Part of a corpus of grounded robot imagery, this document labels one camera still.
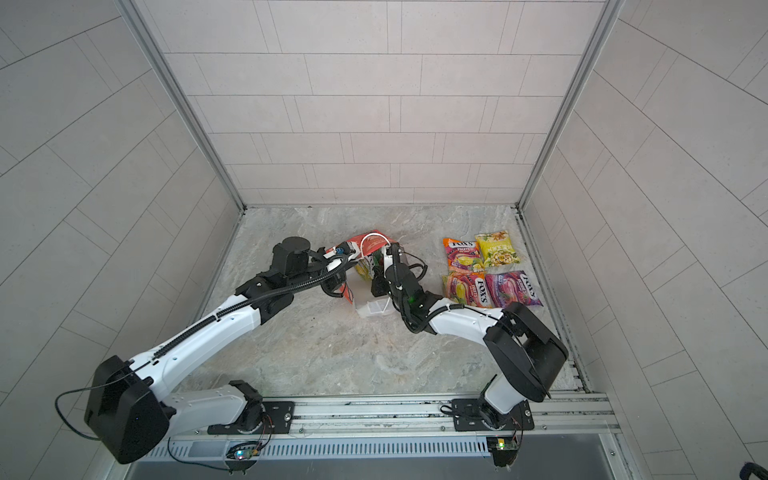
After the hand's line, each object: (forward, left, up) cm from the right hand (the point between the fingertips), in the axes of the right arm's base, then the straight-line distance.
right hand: (371, 270), depth 84 cm
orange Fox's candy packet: (+10, -29, -10) cm, 32 cm away
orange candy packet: (-2, -28, -10) cm, 30 cm away
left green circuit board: (-39, +29, -9) cm, 49 cm away
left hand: (-3, +2, +10) cm, 10 cm away
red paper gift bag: (-1, 0, +11) cm, 11 cm away
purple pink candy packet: (-3, -41, -11) cm, 43 cm away
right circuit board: (-42, -29, -15) cm, 53 cm away
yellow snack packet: (+11, -40, -9) cm, 43 cm away
